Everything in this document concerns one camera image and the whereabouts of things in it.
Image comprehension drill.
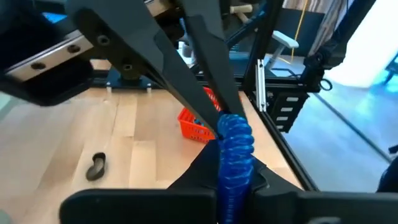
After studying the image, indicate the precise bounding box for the black wide elastic band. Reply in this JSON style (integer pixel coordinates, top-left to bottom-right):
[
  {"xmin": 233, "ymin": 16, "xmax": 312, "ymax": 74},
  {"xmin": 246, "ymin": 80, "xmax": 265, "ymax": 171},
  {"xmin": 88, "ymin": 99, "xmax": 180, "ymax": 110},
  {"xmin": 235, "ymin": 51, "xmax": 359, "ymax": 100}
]
[{"xmin": 85, "ymin": 152, "xmax": 107, "ymax": 182}]

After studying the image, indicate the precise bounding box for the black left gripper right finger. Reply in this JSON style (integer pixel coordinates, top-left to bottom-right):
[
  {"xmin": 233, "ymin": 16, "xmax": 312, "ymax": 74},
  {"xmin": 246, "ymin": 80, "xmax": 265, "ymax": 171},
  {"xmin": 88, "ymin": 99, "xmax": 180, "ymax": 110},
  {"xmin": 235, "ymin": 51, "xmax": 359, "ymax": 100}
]
[{"xmin": 248, "ymin": 154, "xmax": 398, "ymax": 224}]

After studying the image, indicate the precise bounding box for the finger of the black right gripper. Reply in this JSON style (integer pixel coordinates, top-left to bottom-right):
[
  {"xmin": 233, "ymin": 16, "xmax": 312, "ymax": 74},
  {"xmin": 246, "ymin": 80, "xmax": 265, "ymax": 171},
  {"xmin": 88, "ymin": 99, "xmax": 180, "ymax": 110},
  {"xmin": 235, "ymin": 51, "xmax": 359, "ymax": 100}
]
[
  {"xmin": 181, "ymin": 0, "xmax": 247, "ymax": 119},
  {"xmin": 64, "ymin": 0, "xmax": 222, "ymax": 139}
]

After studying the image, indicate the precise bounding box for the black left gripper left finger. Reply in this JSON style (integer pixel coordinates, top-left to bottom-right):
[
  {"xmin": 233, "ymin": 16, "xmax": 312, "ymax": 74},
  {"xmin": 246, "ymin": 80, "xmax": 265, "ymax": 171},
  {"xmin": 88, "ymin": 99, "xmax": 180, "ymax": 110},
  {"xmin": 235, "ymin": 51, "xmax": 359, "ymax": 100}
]
[{"xmin": 58, "ymin": 139, "xmax": 221, "ymax": 224}]

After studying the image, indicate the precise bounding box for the red plastic basket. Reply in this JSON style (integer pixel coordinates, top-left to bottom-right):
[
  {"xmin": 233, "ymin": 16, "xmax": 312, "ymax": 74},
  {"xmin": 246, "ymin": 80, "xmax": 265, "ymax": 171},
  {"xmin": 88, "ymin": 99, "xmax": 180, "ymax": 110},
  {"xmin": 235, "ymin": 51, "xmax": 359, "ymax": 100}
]
[{"xmin": 177, "ymin": 86, "xmax": 225, "ymax": 144}]

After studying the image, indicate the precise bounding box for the yellow hanging cable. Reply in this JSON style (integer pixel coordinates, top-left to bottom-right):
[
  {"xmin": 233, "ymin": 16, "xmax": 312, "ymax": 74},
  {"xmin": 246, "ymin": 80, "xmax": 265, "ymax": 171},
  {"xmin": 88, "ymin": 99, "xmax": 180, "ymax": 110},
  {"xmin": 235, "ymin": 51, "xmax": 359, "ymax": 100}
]
[{"xmin": 290, "ymin": 0, "xmax": 309, "ymax": 63}]

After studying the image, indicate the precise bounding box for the blue spiral coil wristband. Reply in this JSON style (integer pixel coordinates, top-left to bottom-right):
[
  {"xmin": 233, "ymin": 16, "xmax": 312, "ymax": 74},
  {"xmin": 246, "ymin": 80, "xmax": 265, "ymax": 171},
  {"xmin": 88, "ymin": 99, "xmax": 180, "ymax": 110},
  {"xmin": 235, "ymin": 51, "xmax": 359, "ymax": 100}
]
[{"xmin": 215, "ymin": 111, "xmax": 256, "ymax": 224}]

